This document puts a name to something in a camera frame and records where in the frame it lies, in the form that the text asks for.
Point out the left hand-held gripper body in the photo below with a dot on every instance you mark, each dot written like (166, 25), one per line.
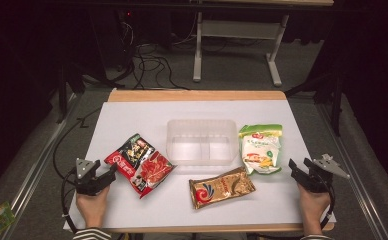
(87, 186)

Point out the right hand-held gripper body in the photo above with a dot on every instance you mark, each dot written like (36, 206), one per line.
(318, 181)

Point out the red and black snack packet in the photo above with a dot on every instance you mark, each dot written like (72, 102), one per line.
(142, 165)

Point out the green and white food packet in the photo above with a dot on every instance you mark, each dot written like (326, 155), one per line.
(260, 150)

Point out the gold foil packet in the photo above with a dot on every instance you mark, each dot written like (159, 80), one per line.
(220, 188)

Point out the clear plastic container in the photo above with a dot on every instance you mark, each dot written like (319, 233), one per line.
(202, 143)

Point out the person's left hand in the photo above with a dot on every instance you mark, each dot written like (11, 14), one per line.
(92, 208)

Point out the person's right hand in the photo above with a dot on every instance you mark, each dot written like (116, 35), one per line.
(313, 210)

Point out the black stand legs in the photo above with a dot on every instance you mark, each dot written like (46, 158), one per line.
(337, 100)
(63, 93)

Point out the metal floor rail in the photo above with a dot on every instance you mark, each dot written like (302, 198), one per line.
(38, 163)
(352, 180)

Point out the white metal desk frame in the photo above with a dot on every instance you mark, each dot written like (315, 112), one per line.
(238, 29)

